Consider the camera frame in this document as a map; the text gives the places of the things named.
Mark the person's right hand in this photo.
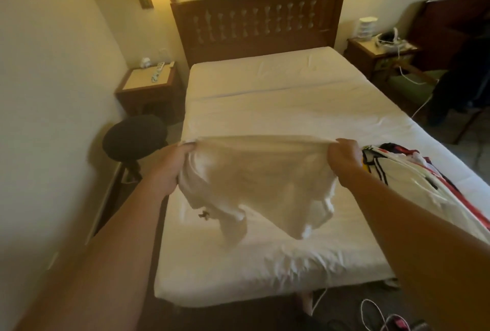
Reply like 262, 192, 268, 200
327, 137, 369, 190

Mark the person's left hand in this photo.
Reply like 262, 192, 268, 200
149, 141, 197, 199

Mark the red blue white jersey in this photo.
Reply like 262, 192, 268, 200
363, 147, 490, 245

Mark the white t-shirt blue player print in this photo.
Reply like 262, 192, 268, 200
178, 135, 339, 245

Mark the person's left forearm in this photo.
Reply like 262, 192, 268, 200
15, 177, 181, 331

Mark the person's right forearm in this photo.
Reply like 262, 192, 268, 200
340, 166, 490, 331

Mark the black round stool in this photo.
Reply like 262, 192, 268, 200
103, 114, 170, 184

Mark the white bed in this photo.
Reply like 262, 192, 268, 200
153, 45, 490, 309

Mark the wooden nightstand with remote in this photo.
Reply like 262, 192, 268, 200
115, 62, 185, 123

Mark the white remote control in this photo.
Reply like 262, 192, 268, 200
151, 61, 166, 83

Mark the green wooden armchair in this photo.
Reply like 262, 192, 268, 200
386, 0, 490, 125

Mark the wooden nightstand with phone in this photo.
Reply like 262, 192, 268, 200
343, 34, 421, 83

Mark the white cups stack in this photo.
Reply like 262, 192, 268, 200
356, 16, 380, 40

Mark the black garment on chair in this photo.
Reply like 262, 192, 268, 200
429, 32, 490, 125

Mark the wooden headboard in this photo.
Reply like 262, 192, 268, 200
168, 0, 349, 67

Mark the white charger cable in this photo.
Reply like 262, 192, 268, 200
394, 28, 434, 121

